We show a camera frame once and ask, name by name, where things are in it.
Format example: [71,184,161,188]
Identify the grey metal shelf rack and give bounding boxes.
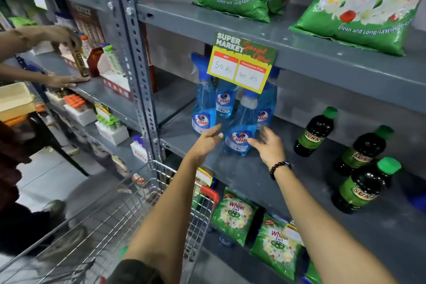
[0,0,426,284]

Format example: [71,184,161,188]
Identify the blue object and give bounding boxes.
[407,190,426,212]

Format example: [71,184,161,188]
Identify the white red display box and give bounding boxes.
[97,52,132,99]

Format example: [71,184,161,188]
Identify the white bottle green cap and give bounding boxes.
[103,44,124,75]

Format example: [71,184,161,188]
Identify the person's right forearm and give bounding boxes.
[271,163,400,284]

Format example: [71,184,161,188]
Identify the slim brown orange-capped bottle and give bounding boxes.
[71,35,90,78]

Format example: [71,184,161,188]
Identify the small green detergent packet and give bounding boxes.
[249,213,303,283]
[211,187,260,247]
[304,260,323,284]

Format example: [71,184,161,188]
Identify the black bead bracelet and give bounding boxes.
[269,161,293,181]

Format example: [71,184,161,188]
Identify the box of green-capped bottles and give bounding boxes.
[95,103,130,146]

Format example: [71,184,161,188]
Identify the green yellow price sign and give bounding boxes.
[207,31,278,95]

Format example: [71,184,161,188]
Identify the person's right hand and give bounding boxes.
[247,126,290,169]

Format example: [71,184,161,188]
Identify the box of orange-capped tubes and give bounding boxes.
[63,94,97,127]

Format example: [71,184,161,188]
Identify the white box blue-capped bottles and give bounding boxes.
[130,135,149,164]

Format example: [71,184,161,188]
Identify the yellow shelf price tag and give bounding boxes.
[195,167,214,188]

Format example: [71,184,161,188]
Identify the person's left hand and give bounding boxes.
[186,123,224,162]

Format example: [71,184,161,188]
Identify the red carton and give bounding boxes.
[87,46,105,78]

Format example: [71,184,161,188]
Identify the blue cleaner bottle white cap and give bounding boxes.
[223,90,259,157]

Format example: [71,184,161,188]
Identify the brown printed box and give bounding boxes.
[67,2,106,49]

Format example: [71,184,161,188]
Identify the dark bottle green cap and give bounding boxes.
[331,157,402,215]
[333,125,394,177]
[293,106,339,157]

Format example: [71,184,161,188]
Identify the blue cleaner bottle spray head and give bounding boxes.
[191,52,217,135]

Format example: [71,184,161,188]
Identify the person's left forearm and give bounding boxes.
[122,153,213,284]

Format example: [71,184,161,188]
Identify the wire shopping cart red handle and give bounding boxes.
[0,160,220,284]

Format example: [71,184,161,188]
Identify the yellow cardboard boxes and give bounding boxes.
[0,82,36,122]

